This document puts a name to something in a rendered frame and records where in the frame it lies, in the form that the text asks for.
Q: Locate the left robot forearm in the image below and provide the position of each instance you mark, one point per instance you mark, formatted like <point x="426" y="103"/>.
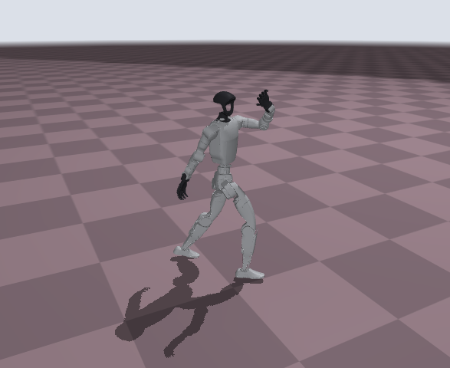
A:
<point x="268" y="117"/>

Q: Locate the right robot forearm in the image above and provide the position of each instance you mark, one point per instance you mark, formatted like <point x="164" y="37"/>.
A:
<point x="189" y="170"/>

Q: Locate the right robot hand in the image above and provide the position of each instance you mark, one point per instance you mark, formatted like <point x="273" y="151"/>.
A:
<point x="182" y="187"/>

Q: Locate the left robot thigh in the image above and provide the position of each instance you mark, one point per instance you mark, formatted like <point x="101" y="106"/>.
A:
<point x="217" y="202"/>

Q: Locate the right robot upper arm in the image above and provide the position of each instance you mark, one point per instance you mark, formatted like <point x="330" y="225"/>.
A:
<point x="208" y="134"/>

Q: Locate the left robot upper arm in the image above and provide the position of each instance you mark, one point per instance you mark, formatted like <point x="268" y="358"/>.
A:
<point x="251" y="123"/>

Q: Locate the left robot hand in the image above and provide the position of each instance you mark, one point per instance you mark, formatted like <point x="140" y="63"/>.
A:
<point x="264" y="100"/>

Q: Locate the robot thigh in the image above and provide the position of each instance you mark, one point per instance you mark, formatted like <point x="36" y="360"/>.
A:
<point x="242" y="203"/>
<point x="217" y="202"/>

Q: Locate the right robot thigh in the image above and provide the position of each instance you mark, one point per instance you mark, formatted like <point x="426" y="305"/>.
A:
<point x="242" y="203"/>

